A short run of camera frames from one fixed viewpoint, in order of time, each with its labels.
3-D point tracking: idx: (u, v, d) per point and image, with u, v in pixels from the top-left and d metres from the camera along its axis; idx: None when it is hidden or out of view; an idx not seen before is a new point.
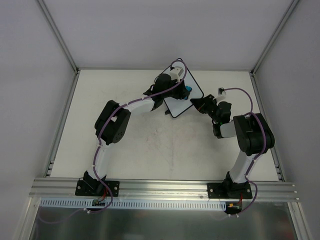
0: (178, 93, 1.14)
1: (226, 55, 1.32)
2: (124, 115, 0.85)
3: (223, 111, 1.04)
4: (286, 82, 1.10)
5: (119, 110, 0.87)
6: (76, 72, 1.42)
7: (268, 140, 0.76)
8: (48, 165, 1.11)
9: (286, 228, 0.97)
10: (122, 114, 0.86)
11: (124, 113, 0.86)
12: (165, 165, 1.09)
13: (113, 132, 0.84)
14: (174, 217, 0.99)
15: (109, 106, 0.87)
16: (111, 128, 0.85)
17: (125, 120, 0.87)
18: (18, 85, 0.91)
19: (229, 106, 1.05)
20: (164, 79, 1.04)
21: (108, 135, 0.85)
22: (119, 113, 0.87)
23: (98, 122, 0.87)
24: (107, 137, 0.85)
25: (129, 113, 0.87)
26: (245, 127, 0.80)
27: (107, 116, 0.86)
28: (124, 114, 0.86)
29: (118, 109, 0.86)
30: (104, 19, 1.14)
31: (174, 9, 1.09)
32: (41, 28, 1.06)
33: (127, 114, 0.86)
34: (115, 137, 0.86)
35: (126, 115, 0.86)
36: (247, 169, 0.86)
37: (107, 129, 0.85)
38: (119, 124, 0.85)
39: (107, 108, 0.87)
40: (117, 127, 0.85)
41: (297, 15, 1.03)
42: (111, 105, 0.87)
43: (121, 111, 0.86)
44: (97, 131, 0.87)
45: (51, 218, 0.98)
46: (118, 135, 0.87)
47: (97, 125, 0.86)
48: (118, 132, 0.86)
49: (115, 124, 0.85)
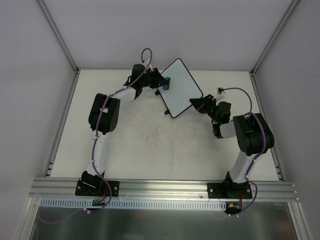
0: (154, 82, 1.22)
1: (226, 55, 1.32)
2: (115, 103, 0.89)
3: (222, 111, 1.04)
4: (286, 82, 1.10)
5: (108, 100, 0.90)
6: (76, 72, 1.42)
7: (268, 140, 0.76)
8: (48, 165, 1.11)
9: (286, 228, 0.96)
10: (112, 102, 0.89)
11: (114, 101, 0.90)
12: (165, 165, 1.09)
13: (108, 121, 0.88)
14: (174, 217, 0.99)
15: (99, 99, 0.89)
16: (105, 118, 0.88)
17: (117, 107, 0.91)
18: (18, 84, 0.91)
19: (229, 106, 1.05)
20: (139, 68, 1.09)
21: (105, 126, 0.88)
22: (109, 103, 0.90)
23: (91, 115, 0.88)
24: (103, 127, 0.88)
25: (119, 100, 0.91)
26: (245, 127, 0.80)
27: (99, 108, 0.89)
28: (114, 102, 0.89)
29: (107, 99, 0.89)
30: (104, 19, 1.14)
31: (174, 9, 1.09)
32: (40, 27, 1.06)
33: (117, 102, 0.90)
34: (111, 126, 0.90)
35: (117, 102, 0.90)
36: (247, 168, 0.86)
37: (102, 120, 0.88)
38: (113, 112, 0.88)
39: (97, 100, 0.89)
40: (111, 116, 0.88)
41: (297, 15, 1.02)
42: (100, 98, 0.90)
43: (111, 100, 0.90)
44: (93, 124, 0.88)
45: (51, 218, 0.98)
46: (113, 123, 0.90)
47: (91, 118, 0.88)
48: (113, 120, 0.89)
49: (108, 114, 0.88)
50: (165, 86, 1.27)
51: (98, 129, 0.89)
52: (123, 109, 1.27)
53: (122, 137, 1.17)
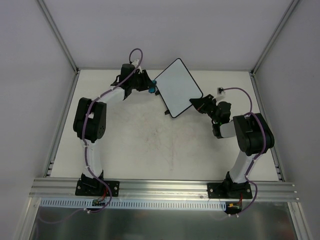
0: (143, 84, 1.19)
1: (226, 55, 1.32)
2: (101, 108, 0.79)
3: (222, 111, 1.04)
4: (286, 82, 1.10)
5: (93, 104, 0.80)
6: (76, 72, 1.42)
7: (268, 140, 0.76)
8: (48, 165, 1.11)
9: (286, 228, 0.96)
10: (98, 107, 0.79)
11: (100, 106, 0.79)
12: (165, 165, 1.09)
13: (95, 128, 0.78)
14: (174, 216, 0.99)
15: (82, 104, 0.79)
16: (91, 124, 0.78)
17: (104, 112, 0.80)
18: (18, 84, 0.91)
19: (229, 106, 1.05)
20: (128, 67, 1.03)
21: (91, 133, 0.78)
22: (94, 108, 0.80)
23: (75, 123, 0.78)
24: (90, 135, 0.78)
25: (105, 104, 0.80)
26: (245, 127, 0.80)
27: (83, 114, 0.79)
28: (100, 107, 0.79)
29: (92, 104, 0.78)
30: (104, 19, 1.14)
31: (174, 9, 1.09)
32: (40, 27, 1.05)
33: (103, 106, 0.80)
34: (99, 133, 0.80)
35: (103, 106, 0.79)
36: (247, 168, 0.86)
37: (88, 127, 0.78)
38: (99, 118, 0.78)
39: (80, 105, 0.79)
40: (97, 123, 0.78)
41: (297, 15, 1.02)
42: (84, 102, 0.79)
43: (96, 105, 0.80)
44: (78, 132, 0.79)
45: (51, 219, 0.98)
46: (100, 130, 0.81)
47: (76, 126, 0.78)
48: (100, 127, 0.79)
49: (95, 121, 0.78)
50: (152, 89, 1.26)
51: (85, 136, 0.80)
52: (123, 109, 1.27)
53: (122, 137, 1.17)
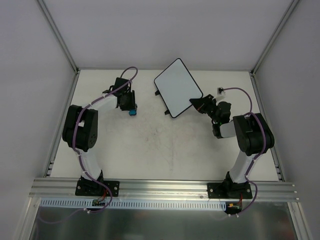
0: (130, 103, 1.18)
1: (226, 55, 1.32)
2: (91, 116, 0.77)
3: (222, 111, 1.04)
4: (286, 82, 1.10)
5: (84, 112, 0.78)
6: (76, 72, 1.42)
7: (268, 140, 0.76)
8: (48, 165, 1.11)
9: (286, 228, 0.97)
10: (88, 114, 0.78)
11: (91, 113, 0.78)
12: (165, 165, 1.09)
13: (85, 136, 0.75)
14: (174, 216, 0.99)
15: (72, 112, 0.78)
16: (82, 133, 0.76)
17: (95, 120, 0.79)
18: (18, 85, 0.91)
19: (229, 106, 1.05)
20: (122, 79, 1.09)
21: (81, 142, 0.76)
22: (85, 116, 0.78)
23: (65, 131, 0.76)
24: (80, 144, 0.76)
25: (96, 111, 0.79)
26: (245, 127, 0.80)
27: (74, 123, 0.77)
28: (91, 114, 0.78)
29: (82, 111, 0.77)
30: (104, 19, 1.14)
31: (174, 9, 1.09)
32: (40, 28, 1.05)
33: (94, 114, 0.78)
34: (90, 142, 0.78)
35: (93, 114, 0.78)
36: (247, 168, 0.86)
37: (78, 136, 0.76)
38: (90, 126, 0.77)
39: (70, 113, 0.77)
40: (88, 131, 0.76)
41: (297, 15, 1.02)
42: (74, 110, 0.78)
43: (87, 112, 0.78)
44: (68, 142, 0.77)
45: (51, 218, 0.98)
46: (92, 138, 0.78)
47: (66, 135, 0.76)
48: (91, 135, 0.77)
49: (85, 129, 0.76)
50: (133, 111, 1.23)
51: (76, 146, 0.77)
52: None
53: (122, 137, 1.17)
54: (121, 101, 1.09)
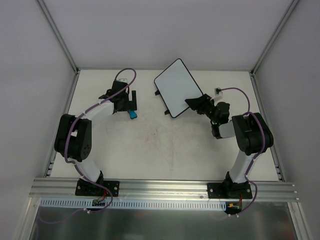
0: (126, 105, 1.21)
1: (226, 55, 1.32)
2: (84, 126, 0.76)
3: (221, 111, 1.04)
4: (286, 82, 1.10)
5: (77, 121, 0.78)
6: (76, 72, 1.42)
7: (268, 140, 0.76)
8: (48, 165, 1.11)
9: (286, 228, 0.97)
10: (81, 124, 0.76)
11: (84, 123, 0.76)
12: (165, 165, 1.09)
13: (78, 147, 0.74)
14: (174, 216, 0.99)
15: (65, 122, 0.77)
16: (74, 143, 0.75)
17: (88, 130, 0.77)
18: (18, 85, 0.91)
19: (227, 106, 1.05)
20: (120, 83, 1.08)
21: (74, 152, 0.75)
22: (78, 125, 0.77)
23: (57, 142, 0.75)
24: (73, 155, 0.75)
25: (89, 121, 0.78)
26: (244, 127, 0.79)
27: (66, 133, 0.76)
28: (84, 124, 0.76)
29: (76, 121, 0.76)
30: (104, 19, 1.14)
31: (174, 9, 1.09)
32: (40, 28, 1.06)
33: (87, 124, 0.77)
34: (83, 152, 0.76)
35: (86, 124, 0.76)
36: (247, 168, 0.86)
37: (70, 146, 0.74)
38: (83, 137, 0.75)
39: (63, 123, 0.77)
40: (80, 142, 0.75)
41: (297, 15, 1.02)
42: (66, 120, 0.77)
43: (80, 122, 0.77)
44: (61, 152, 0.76)
45: (51, 218, 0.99)
46: (85, 150, 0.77)
47: (58, 145, 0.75)
48: (84, 146, 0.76)
49: (78, 139, 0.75)
50: (133, 114, 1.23)
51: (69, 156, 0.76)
52: None
53: (121, 136, 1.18)
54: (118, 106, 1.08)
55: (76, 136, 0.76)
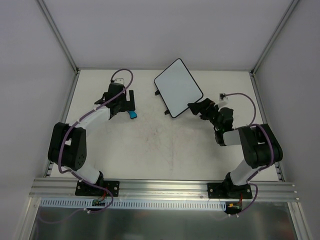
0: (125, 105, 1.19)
1: (226, 55, 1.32)
2: (78, 135, 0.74)
3: (225, 118, 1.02)
4: (286, 83, 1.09)
5: (71, 130, 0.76)
6: (76, 72, 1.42)
7: (276, 154, 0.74)
8: (48, 165, 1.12)
9: (286, 228, 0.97)
10: (75, 133, 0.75)
11: (77, 132, 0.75)
12: (165, 165, 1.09)
13: (72, 157, 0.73)
14: (174, 216, 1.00)
15: (59, 131, 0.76)
16: (68, 153, 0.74)
17: (82, 139, 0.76)
18: (18, 85, 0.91)
19: (231, 112, 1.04)
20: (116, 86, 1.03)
21: (68, 162, 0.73)
22: (72, 134, 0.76)
23: (51, 152, 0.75)
24: (67, 165, 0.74)
25: (83, 130, 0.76)
26: (252, 141, 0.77)
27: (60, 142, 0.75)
28: (78, 133, 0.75)
29: (70, 130, 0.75)
30: (104, 19, 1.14)
31: (174, 9, 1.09)
32: (40, 28, 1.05)
33: (81, 133, 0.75)
34: (78, 162, 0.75)
35: (80, 133, 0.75)
36: (251, 175, 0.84)
37: (64, 156, 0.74)
38: (77, 147, 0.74)
39: (57, 132, 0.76)
40: (74, 151, 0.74)
41: (297, 15, 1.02)
42: (60, 129, 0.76)
43: (74, 131, 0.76)
44: (55, 161, 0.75)
45: (51, 218, 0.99)
46: (80, 159, 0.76)
47: (51, 155, 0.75)
48: (79, 155, 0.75)
49: (72, 149, 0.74)
50: (133, 114, 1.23)
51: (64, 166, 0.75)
52: None
53: (121, 137, 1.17)
54: (115, 109, 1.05)
55: (71, 145, 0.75)
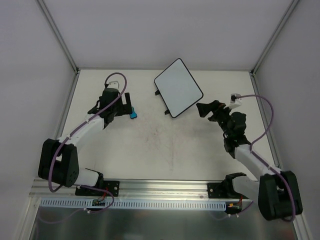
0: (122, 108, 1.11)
1: (226, 55, 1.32)
2: (68, 154, 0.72)
3: (237, 124, 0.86)
4: (287, 83, 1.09)
5: (61, 147, 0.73)
6: (76, 72, 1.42)
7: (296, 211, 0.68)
8: None
9: (286, 228, 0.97)
10: (65, 151, 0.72)
11: (68, 149, 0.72)
12: (165, 165, 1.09)
13: (63, 175, 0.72)
14: (174, 216, 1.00)
15: (49, 148, 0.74)
16: (58, 171, 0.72)
17: (73, 156, 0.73)
18: (17, 85, 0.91)
19: (243, 117, 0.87)
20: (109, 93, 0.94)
21: (59, 180, 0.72)
22: (63, 151, 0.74)
23: (41, 170, 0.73)
24: (57, 182, 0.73)
25: (74, 148, 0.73)
26: (273, 193, 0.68)
27: (50, 160, 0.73)
28: (68, 151, 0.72)
29: (60, 148, 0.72)
30: (104, 19, 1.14)
31: (174, 9, 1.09)
32: (40, 29, 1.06)
33: (72, 150, 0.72)
34: (68, 179, 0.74)
35: (71, 151, 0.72)
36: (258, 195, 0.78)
37: (55, 174, 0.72)
38: (67, 165, 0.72)
39: (48, 149, 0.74)
40: (65, 170, 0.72)
41: (297, 14, 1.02)
42: (51, 145, 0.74)
43: (65, 148, 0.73)
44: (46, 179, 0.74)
45: (51, 218, 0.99)
46: (71, 177, 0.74)
47: (41, 173, 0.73)
48: (70, 173, 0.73)
49: (62, 167, 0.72)
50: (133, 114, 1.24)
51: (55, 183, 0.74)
52: None
53: (121, 137, 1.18)
54: (111, 117, 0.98)
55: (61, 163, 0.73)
